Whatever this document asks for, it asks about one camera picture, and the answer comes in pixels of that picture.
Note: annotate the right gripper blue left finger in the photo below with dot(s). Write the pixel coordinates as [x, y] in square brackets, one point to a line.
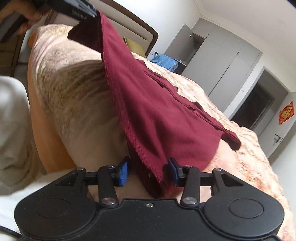
[121, 172]

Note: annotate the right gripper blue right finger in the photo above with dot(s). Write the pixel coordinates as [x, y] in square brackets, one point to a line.
[176, 172]

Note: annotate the dark red garment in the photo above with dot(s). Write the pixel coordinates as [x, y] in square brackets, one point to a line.
[157, 121]

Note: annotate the blue clothing on chair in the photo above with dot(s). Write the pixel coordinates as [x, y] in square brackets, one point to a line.
[165, 62]

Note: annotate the beige operator clothing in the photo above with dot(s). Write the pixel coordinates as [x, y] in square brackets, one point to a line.
[20, 162]

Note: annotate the white bedroom door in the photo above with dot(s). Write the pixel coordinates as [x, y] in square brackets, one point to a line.
[266, 137]

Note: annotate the operator hand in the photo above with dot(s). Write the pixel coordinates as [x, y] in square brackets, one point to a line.
[25, 9]

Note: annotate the brown padded bed headboard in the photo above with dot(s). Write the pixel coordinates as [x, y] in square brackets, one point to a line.
[129, 27]

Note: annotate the mustard yellow pillow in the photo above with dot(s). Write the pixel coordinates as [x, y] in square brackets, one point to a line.
[134, 47]

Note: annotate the floral peach bed quilt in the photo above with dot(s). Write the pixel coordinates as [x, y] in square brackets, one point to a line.
[75, 124]

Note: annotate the grey built-in wardrobe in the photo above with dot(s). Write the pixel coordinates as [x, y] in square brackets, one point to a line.
[215, 59]

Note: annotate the red fu door decoration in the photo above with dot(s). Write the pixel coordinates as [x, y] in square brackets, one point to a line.
[286, 113]

